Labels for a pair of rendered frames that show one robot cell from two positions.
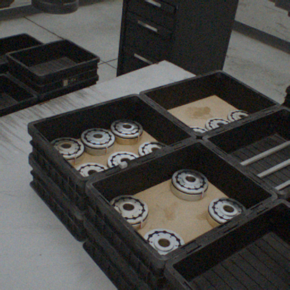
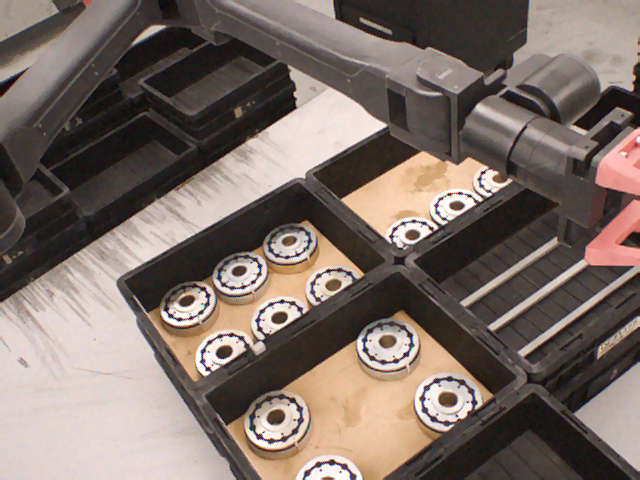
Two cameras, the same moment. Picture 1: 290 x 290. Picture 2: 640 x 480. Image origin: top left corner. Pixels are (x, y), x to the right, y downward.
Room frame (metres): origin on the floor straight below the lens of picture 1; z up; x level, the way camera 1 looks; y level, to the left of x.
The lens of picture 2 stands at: (0.32, -0.28, 1.87)
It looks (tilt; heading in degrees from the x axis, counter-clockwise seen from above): 45 degrees down; 17
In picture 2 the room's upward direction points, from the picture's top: 12 degrees counter-clockwise
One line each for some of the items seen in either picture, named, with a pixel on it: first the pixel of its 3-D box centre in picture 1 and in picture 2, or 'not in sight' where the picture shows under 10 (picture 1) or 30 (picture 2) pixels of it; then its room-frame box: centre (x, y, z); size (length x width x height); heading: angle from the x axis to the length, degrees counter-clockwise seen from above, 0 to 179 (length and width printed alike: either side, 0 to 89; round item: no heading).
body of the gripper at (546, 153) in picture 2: not in sight; (566, 167); (0.80, -0.35, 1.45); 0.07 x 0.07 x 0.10; 51
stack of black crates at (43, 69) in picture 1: (54, 93); (230, 125); (2.25, 0.55, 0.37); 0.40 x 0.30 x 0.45; 141
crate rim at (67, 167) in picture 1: (113, 133); (253, 275); (1.13, 0.10, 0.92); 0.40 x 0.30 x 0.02; 133
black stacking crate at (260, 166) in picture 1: (276, 161); (551, 275); (1.18, -0.40, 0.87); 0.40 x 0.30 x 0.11; 133
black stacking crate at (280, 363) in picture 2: (179, 208); (361, 409); (0.91, -0.11, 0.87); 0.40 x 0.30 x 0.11; 133
